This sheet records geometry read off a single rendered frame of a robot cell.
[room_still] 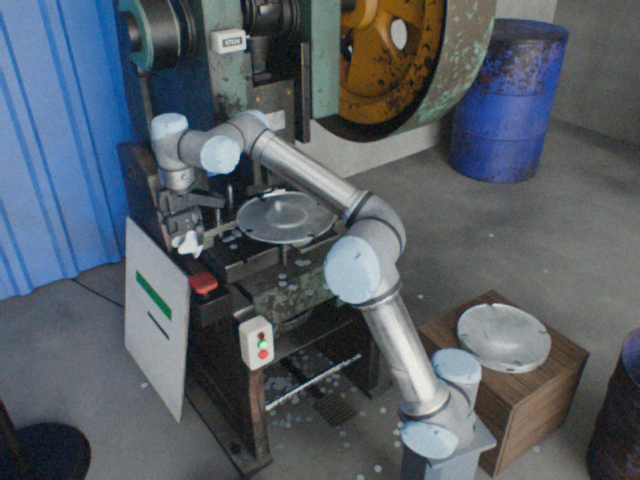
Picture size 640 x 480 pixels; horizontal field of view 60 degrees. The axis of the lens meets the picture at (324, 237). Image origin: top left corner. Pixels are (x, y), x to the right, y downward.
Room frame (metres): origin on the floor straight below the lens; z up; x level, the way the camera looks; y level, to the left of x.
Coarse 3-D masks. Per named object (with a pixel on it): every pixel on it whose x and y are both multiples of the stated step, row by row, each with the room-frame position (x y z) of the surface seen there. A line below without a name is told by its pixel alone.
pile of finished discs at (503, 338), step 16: (496, 304) 1.48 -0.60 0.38; (464, 320) 1.40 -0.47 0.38; (480, 320) 1.40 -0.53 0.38; (496, 320) 1.40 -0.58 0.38; (512, 320) 1.41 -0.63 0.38; (528, 320) 1.41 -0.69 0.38; (464, 336) 1.34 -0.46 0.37; (480, 336) 1.33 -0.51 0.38; (496, 336) 1.32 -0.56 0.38; (512, 336) 1.32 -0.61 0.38; (528, 336) 1.33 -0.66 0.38; (544, 336) 1.33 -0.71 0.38; (480, 352) 1.26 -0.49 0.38; (496, 352) 1.26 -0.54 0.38; (512, 352) 1.26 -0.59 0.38; (528, 352) 1.26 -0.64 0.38; (544, 352) 1.26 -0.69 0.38; (496, 368) 1.21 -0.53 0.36; (512, 368) 1.20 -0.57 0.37; (528, 368) 1.20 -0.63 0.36
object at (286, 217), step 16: (288, 192) 1.55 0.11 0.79; (256, 208) 1.46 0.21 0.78; (272, 208) 1.45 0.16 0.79; (288, 208) 1.45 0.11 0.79; (304, 208) 1.46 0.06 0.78; (320, 208) 1.46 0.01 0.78; (240, 224) 1.37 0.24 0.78; (256, 224) 1.37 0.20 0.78; (272, 224) 1.36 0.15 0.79; (288, 224) 1.36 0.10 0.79; (304, 224) 1.37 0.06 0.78; (320, 224) 1.37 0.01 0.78; (272, 240) 1.28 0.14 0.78; (288, 240) 1.28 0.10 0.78; (304, 240) 1.28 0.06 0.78
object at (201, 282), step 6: (192, 276) 1.14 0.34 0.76; (198, 276) 1.14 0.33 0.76; (204, 276) 1.14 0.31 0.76; (210, 276) 1.14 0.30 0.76; (192, 282) 1.12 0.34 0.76; (198, 282) 1.12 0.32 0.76; (204, 282) 1.12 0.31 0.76; (210, 282) 1.12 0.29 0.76; (216, 282) 1.12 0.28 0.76; (192, 288) 1.11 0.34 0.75; (198, 288) 1.09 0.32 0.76; (204, 288) 1.10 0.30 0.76; (210, 288) 1.11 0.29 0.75; (204, 294) 1.12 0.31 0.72
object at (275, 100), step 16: (256, 80) 1.47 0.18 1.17; (272, 80) 1.48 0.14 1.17; (288, 80) 1.48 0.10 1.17; (256, 96) 1.42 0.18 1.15; (272, 96) 1.45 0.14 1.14; (288, 96) 1.48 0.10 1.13; (272, 112) 1.44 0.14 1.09; (288, 112) 1.48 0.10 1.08; (272, 128) 1.44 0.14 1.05; (288, 128) 1.47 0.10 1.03; (240, 160) 1.46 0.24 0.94; (256, 176) 1.41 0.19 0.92; (272, 176) 1.40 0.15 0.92
